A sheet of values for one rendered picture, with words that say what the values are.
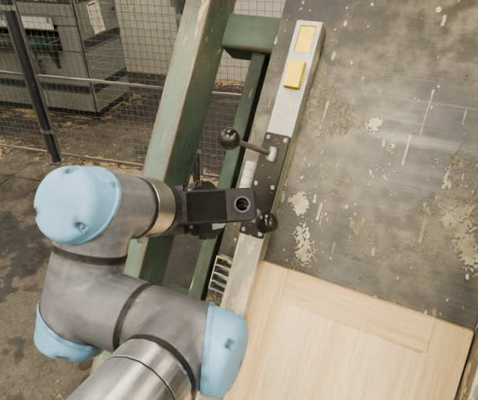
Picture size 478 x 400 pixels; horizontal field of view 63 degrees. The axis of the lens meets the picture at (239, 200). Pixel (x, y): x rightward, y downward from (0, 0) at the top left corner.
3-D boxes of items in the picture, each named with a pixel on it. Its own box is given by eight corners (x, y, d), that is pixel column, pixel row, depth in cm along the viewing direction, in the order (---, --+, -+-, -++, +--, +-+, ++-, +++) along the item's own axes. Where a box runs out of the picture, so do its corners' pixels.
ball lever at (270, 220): (242, 222, 74) (254, 233, 61) (247, 202, 74) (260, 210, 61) (261, 226, 75) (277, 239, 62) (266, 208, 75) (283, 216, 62)
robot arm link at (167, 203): (158, 171, 45) (161, 242, 44) (178, 176, 49) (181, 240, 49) (105, 178, 48) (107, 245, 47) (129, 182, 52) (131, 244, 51)
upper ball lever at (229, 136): (267, 163, 75) (211, 145, 67) (271, 144, 75) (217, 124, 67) (280, 167, 72) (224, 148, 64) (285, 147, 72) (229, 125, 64)
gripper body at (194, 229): (167, 190, 63) (119, 182, 52) (214, 184, 60) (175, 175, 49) (169, 237, 63) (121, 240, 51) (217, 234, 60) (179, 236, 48)
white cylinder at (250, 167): (248, 161, 80) (239, 198, 80) (244, 159, 77) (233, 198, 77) (262, 164, 79) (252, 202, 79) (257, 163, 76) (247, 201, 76)
